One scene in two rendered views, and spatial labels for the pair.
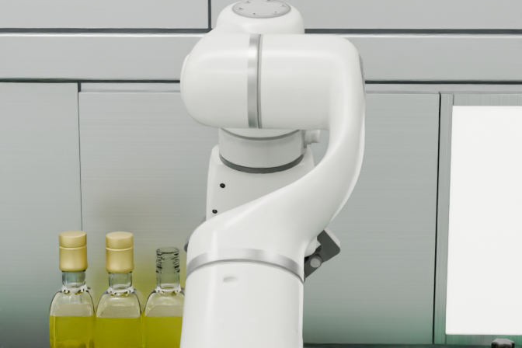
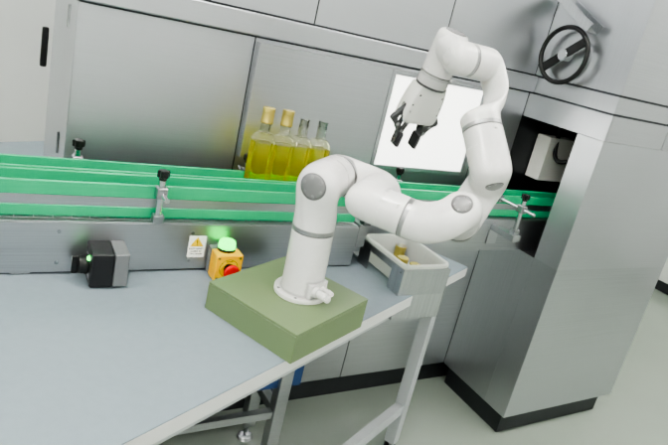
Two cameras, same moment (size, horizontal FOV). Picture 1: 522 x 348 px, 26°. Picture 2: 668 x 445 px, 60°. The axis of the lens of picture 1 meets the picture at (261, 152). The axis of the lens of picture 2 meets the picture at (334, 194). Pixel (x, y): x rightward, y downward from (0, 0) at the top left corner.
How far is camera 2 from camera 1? 0.94 m
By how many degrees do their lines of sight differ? 34
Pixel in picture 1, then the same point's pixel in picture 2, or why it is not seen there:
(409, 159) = (378, 93)
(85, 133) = (259, 62)
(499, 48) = (415, 54)
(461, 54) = (403, 54)
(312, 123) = (485, 77)
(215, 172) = (419, 89)
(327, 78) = (497, 64)
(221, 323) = (497, 141)
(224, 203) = (417, 101)
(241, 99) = (473, 66)
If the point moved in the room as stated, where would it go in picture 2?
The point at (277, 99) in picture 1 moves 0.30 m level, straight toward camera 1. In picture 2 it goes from (483, 68) to (601, 97)
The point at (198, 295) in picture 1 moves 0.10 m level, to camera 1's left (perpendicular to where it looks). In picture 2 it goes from (484, 132) to (448, 127)
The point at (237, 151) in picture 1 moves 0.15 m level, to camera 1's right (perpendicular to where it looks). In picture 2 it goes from (434, 83) to (479, 91)
